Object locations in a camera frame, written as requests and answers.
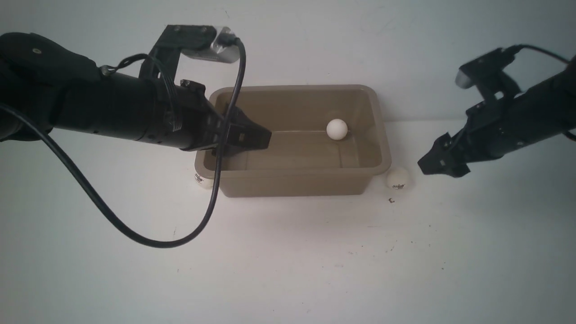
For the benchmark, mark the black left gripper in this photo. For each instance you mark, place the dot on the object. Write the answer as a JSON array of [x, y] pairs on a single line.
[[202, 124]]

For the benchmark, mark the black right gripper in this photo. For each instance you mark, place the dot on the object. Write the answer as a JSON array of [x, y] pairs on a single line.
[[483, 138]]

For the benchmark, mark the white ball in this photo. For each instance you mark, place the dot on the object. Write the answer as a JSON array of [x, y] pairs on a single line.
[[205, 183], [337, 129], [397, 178]]

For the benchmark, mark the tan plastic bin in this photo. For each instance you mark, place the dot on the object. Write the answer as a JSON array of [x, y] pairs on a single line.
[[301, 160]]

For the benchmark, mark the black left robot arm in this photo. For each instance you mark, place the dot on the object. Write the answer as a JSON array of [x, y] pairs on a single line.
[[136, 100]]

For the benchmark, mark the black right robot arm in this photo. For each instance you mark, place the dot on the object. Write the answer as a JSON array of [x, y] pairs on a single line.
[[543, 111]]

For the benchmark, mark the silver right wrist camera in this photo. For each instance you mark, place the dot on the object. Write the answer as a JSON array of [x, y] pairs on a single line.
[[464, 78]]

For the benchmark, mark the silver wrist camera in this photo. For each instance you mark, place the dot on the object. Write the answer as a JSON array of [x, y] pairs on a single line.
[[464, 78], [221, 48]]

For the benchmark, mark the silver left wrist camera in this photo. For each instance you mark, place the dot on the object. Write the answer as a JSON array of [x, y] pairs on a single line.
[[221, 48]]

